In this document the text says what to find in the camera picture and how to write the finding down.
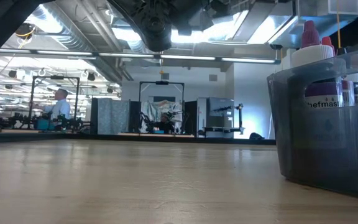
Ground silver ventilation duct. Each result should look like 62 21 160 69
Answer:
26 0 127 82

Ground person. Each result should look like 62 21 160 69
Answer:
31 88 71 123

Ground yellow hanging cable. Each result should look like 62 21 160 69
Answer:
336 0 342 49

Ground grey metal cabinet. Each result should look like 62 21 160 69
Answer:
197 96 246 139

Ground grey patterned divider panel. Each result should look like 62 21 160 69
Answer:
90 98 131 135

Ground black metal frame rig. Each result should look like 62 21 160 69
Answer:
138 80 185 134
29 75 81 133

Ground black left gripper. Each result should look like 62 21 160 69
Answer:
172 0 229 37

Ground black ceiling camera yellow cable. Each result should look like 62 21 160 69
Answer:
14 22 37 40

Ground long ceiling light strip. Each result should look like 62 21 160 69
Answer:
0 48 282 65

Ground black background robot arms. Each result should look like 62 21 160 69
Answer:
0 111 91 131

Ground large red-capped food coloring bottle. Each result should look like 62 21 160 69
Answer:
321 36 356 106

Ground large purple-capped food coloring bottle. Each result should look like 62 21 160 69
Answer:
290 20 344 110

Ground pale crumpled cloth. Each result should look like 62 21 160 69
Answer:
140 99 183 134

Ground translucent grey plastic bin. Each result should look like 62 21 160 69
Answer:
266 46 358 200

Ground black metal table frame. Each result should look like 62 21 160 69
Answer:
0 130 276 146

